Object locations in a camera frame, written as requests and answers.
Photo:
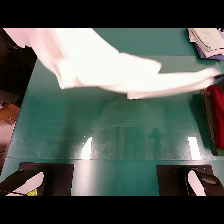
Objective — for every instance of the red garment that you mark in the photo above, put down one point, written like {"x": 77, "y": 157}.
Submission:
{"x": 219, "y": 113}

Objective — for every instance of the lavender garment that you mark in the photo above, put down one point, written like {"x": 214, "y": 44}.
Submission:
{"x": 216, "y": 57}

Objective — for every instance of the white T-shirt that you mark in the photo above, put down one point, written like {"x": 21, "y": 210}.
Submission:
{"x": 100, "y": 70}

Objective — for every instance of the white folded garment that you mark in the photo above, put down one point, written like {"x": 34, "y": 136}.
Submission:
{"x": 208, "y": 38}

